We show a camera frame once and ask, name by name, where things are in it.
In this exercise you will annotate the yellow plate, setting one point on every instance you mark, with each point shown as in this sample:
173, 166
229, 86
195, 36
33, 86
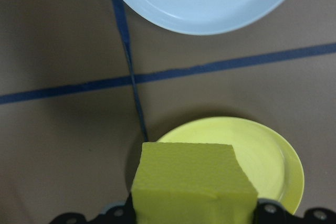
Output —
267, 155

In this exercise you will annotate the yellow foam cube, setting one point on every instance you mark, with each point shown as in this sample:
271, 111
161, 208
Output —
189, 182

